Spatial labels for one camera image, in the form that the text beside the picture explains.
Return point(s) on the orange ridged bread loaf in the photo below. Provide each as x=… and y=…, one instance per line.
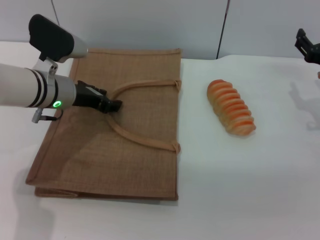
x=230, y=107

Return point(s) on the brown jute handbag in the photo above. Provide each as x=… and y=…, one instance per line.
x=100, y=162

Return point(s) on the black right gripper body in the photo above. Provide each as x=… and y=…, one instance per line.
x=313, y=53

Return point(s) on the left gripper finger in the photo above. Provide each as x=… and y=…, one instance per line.
x=110, y=110
x=115, y=103

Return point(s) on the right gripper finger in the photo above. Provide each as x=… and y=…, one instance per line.
x=302, y=42

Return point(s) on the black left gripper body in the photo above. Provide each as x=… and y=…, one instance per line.
x=87, y=97

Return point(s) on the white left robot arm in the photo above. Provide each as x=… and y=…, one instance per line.
x=20, y=85

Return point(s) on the left wrist camera housing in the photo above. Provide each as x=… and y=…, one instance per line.
x=55, y=40

